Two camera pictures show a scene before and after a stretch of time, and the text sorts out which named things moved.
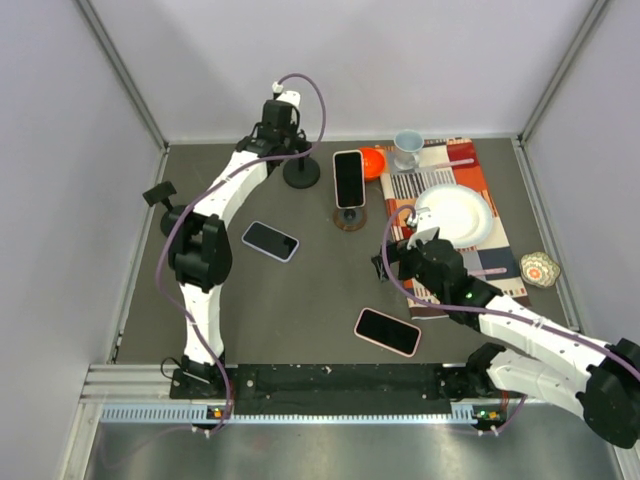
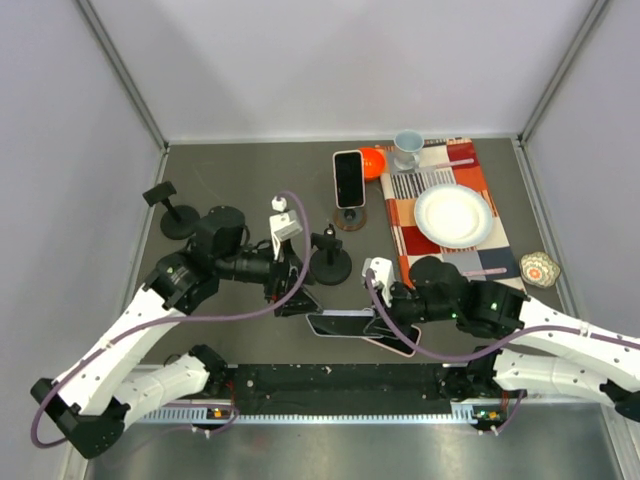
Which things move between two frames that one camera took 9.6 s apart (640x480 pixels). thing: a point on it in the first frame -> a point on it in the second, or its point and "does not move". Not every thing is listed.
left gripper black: [292, 131] -> [285, 269]
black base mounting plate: [332, 389] does not move
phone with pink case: [387, 332] does not move
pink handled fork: [491, 271] does not move
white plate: [463, 214] does not move
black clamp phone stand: [301, 173] -> [329, 265]
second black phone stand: [161, 193] does not move
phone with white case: [349, 179] does not move
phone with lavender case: [270, 241] -> [346, 323]
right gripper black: [397, 252] -> [396, 288]
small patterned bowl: [537, 270] does not move
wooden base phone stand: [349, 219] does not move
